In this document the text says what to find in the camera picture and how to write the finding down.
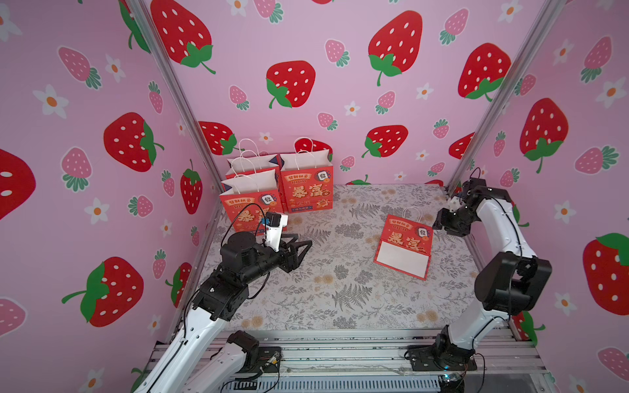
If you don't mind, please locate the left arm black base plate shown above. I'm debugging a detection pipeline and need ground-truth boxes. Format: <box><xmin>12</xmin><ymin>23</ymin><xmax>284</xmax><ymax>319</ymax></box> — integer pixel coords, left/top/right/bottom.
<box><xmin>213</xmin><ymin>346</ymin><xmax>283</xmax><ymax>374</ymax></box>

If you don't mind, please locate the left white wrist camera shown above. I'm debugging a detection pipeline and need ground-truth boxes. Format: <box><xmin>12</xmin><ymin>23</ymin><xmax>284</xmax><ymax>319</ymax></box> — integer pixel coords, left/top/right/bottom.
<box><xmin>264</xmin><ymin>211</ymin><xmax>288</xmax><ymax>252</ymax></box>

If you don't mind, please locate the red paper bag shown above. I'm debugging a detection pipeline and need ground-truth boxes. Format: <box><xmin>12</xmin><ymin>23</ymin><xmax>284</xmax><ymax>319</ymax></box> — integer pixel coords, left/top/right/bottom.
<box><xmin>373</xmin><ymin>206</ymin><xmax>433</xmax><ymax>281</ymax></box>
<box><xmin>225</xmin><ymin>139</ymin><xmax>280</xmax><ymax>178</ymax></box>
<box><xmin>219</xmin><ymin>170</ymin><xmax>284</xmax><ymax>234</ymax></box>
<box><xmin>279</xmin><ymin>137</ymin><xmax>334</xmax><ymax>213</ymax></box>

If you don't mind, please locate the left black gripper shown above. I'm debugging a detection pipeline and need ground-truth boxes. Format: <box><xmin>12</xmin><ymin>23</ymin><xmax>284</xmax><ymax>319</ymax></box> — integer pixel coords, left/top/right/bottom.
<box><xmin>236</xmin><ymin>233</ymin><xmax>309</xmax><ymax>291</ymax></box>

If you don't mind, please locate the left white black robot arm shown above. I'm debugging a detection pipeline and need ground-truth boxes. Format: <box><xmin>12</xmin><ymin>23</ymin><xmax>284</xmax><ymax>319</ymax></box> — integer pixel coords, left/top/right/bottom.
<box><xmin>136</xmin><ymin>232</ymin><xmax>313</xmax><ymax>392</ymax></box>

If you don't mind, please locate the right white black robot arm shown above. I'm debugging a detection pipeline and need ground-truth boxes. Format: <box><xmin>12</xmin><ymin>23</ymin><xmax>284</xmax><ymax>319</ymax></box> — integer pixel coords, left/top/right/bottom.
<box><xmin>431</xmin><ymin>178</ymin><xmax>552</xmax><ymax>368</ymax></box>

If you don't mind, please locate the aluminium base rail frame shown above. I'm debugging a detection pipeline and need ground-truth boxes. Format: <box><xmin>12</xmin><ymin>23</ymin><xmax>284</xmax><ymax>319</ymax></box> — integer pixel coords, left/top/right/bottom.
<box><xmin>142</xmin><ymin>327</ymin><xmax>559</xmax><ymax>393</ymax></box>

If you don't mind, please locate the right aluminium frame post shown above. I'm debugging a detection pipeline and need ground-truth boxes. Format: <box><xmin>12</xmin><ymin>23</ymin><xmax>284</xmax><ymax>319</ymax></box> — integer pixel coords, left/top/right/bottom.
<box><xmin>446</xmin><ymin>0</ymin><xmax>566</xmax><ymax>193</ymax></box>

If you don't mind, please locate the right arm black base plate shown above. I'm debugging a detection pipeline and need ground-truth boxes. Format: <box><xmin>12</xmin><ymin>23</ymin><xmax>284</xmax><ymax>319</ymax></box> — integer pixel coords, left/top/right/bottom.
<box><xmin>404</xmin><ymin>346</ymin><xmax>478</xmax><ymax>373</ymax></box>

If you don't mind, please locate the aluminium frame post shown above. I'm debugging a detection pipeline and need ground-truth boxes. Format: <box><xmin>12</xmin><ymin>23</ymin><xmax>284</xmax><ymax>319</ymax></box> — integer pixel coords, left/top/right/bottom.
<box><xmin>129</xmin><ymin>0</ymin><xmax>221</xmax><ymax>189</ymax></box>
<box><xmin>446</xmin><ymin>0</ymin><xmax>566</xmax><ymax>193</ymax></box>

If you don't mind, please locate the left aluminium frame post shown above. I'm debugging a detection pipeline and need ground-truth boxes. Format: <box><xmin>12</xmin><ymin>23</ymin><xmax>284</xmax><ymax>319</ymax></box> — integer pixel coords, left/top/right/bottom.
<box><xmin>129</xmin><ymin>0</ymin><xmax>221</xmax><ymax>189</ymax></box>

